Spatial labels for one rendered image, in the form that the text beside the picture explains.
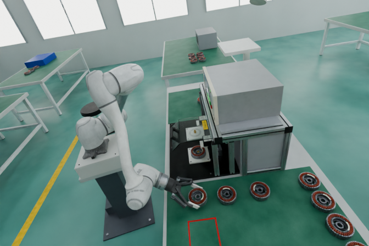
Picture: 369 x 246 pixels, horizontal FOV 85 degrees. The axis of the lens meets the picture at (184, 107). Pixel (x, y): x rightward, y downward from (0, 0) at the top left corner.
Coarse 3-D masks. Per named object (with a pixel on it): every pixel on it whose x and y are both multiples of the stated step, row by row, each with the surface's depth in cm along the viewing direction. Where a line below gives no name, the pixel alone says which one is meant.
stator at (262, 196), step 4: (252, 184) 123; (256, 184) 122; (260, 184) 122; (264, 184) 122; (252, 188) 120; (256, 188) 122; (260, 188) 121; (264, 188) 121; (268, 188) 119; (252, 192) 119; (260, 192) 119; (268, 192) 117; (252, 196) 119; (256, 196) 116; (260, 196) 116; (264, 196) 115; (268, 196) 116
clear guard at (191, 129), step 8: (184, 120) 140; (192, 120) 138; (200, 120) 137; (208, 120) 136; (176, 128) 137; (184, 128) 132; (192, 128) 131; (200, 128) 130; (208, 128) 129; (176, 136) 130; (184, 136) 126; (192, 136) 125; (200, 136) 124; (208, 136) 123; (176, 144) 125
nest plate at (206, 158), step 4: (188, 148) 156; (188, 152) 153; (208, 152) 150; (204, 156) 147; (208, 156) 146; (192, 160) 146; (196, 160) 145; (200, 160) 145; (204, 160) 144; (208, 160) 144
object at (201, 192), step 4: (196, 188) 123; (200, 188) 123; (192, 192) 122; (196, 192) 123; (200, 192) 122; (204, 192) 121; (188, 196) 120; (192, 196) 121; (196, 196) 121; (204, 196) 118; (192, 200) 117; (196, 200) 119; (200, 200) 117; (204, 200) 117; (196, 204) 115; (200, 204) 115
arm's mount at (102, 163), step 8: (112, 136) 172; (112, 144) 162; (80, 152) 160; (112, 152) 153; (80, 160) 151; (88, 160) 149; (96, 160) 148; (104, 160) 147; (112, 160) 149; (80, 168) 145; (88, 168) 147; (96, 168) 149; (104, 168) 151; (112, 168) 153; (80, 176) 149; (88, 176) 151
